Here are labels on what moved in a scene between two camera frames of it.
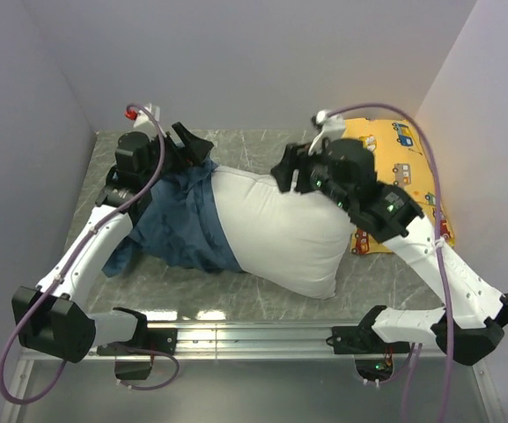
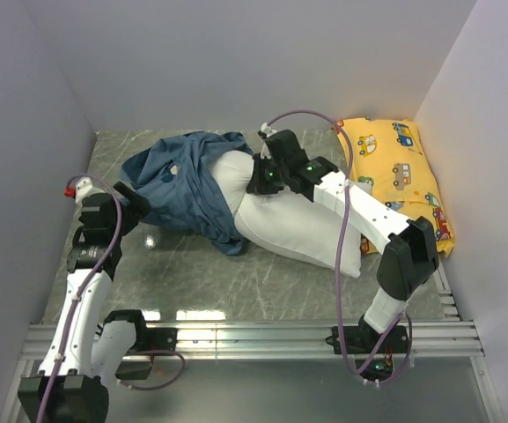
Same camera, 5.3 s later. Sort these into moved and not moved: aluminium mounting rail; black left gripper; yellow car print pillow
Moved: black left gripper
Not moved: aluminium mounting rail; yellow car print pillow
